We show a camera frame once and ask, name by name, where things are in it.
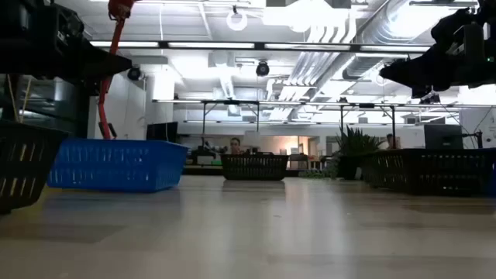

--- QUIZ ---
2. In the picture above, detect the silver round ceiling duct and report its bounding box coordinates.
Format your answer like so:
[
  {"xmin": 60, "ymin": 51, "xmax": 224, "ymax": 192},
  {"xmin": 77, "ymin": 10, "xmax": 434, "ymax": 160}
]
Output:
[{"xmin": 340, "ymin": 0, "xmax": 439, "ymax": 78}]

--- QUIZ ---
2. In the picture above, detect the black background station frame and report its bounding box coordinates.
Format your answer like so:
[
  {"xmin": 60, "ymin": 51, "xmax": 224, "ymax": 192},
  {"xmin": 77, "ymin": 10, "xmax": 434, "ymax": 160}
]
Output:
[
  {"xmin": 201, "ymin": 99, "xmax": 260, "ymax": 150},
  {"xmin": 339, "ymin": 102, "xmax": 397, "ymax": 150}
]

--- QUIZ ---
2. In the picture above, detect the black bar with light strips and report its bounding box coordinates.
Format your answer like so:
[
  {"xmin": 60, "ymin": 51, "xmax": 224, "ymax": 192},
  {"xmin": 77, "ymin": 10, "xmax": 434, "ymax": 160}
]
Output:
[{"xmin": 88, "ymin": 40, "xmax": 432, "ymax": 53}]

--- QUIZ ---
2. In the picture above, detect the green artificial plant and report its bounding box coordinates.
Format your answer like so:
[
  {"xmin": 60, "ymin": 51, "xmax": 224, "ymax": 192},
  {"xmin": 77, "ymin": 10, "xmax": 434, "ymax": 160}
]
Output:
[{"xmin": 298, "ymin": 124, "xmax": 385, "ymax": 181}]

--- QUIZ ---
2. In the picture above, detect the black metal rig frame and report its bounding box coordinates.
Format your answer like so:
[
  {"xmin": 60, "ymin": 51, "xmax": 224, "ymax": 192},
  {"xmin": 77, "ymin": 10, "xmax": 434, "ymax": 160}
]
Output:
[{"xmin": 181, "ymin": 164, "xmax": 224, "ymax": 177}]

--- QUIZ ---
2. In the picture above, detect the black computer monitor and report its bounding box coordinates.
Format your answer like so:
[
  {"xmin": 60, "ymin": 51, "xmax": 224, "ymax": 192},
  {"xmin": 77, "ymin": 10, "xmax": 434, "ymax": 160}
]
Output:
[
  {"xmin": 423, "ymin": 123, "xmax": 464, "ymax": 150},
  {"xmin": 146, "ymin": 121, "xmax": 179, "ymax": 143}
]

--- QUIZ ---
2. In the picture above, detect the black plastic basket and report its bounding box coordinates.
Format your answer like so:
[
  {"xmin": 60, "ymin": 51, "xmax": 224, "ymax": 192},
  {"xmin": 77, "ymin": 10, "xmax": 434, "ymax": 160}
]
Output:
[
  {"xmin": 362, "ymin": 148, "xmax": 496, "ymax": 196},
  {"xmin": 0, "ymin": 119, "xmax": 71, "ymax": 215},
  {"xmin": 220, "ymin": 153, "xmax": 290, "ymax": 181}
]

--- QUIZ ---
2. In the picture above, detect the blue plastic basket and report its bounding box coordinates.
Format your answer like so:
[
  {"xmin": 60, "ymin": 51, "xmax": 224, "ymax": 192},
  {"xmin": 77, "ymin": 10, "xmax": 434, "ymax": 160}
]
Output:
[
  {"xmin": 46, "ymin": 138, "xmax": 190, "ymax": 194},
  {"xmin": 483, "ymin": 160, "xmax": 496, "ymax": 195}
]

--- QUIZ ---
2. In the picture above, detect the red desk lamp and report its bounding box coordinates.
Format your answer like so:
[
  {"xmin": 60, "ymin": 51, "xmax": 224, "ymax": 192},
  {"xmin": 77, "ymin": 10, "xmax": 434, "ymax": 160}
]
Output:
[{"xmin": 97, "ymin": 0, "xmax": 136, "ymax": 140}]

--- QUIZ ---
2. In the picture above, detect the white hanging ring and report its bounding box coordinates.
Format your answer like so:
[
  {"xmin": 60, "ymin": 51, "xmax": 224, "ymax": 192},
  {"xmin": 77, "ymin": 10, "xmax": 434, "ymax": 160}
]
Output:
[{"xmin": 226, "ymin": 10, "xmax": 249, "ymax": 32}]

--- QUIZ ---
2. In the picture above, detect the yellow cable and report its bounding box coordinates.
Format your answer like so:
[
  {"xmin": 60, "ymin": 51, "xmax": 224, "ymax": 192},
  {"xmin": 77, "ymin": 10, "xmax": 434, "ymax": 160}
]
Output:
[
  {"xmin": 6, "ymin": 75, "xmax": 20, "ymax": 122},
  {"xmin": 21, "ymin": 77, "xmax": 33, "ymax": 121}
]

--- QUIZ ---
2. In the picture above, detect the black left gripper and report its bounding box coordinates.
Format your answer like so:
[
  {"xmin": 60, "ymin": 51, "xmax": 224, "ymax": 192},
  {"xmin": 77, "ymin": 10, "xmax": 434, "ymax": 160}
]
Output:
[{"xmin": 0, "ymin": 0, "xmax": 133, "ymax": 96}]

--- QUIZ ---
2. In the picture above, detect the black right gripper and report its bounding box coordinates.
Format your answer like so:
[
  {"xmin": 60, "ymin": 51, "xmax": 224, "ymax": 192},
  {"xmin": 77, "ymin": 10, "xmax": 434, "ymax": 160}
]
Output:
[{"xmin": 379, "ymin": 21, "xmax": 496, "ymax": 92}]

